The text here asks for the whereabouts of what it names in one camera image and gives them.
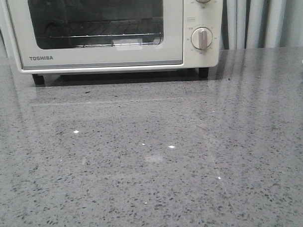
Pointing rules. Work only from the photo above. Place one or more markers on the white Toshiba toaster oven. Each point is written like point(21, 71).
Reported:
point(196, 15)

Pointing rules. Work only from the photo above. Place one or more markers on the metal wire oven rack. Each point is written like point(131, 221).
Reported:
point(132, 32)

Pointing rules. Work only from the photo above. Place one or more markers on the glass oven door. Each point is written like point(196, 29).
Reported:
point(31, 18)

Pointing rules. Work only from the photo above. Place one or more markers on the lower beige oven knob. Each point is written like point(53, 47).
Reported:
point(201, 38)

